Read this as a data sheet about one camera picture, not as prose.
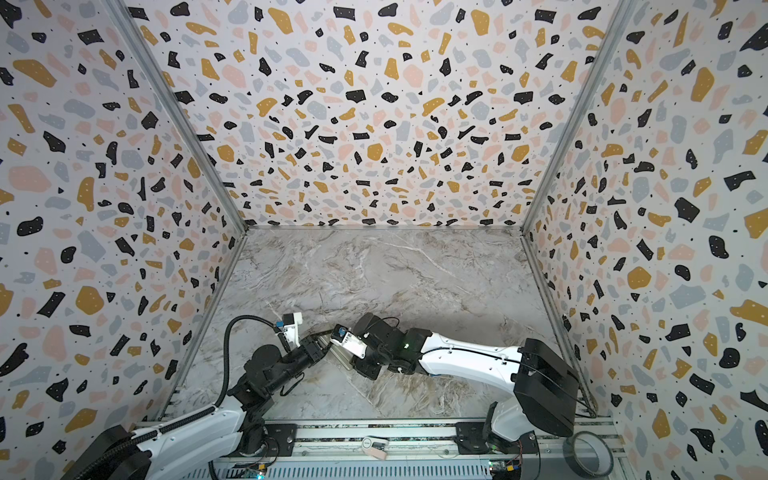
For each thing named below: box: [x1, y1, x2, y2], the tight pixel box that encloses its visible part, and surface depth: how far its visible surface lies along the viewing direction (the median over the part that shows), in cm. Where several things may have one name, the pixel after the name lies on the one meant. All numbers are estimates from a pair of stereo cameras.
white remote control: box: [330, 343, 354, 371], surface depth 78 cm
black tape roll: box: [563, 431, 615, 479], surface depth 71 cm
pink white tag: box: [361, 437, 389, 460], surface depth 73 cm
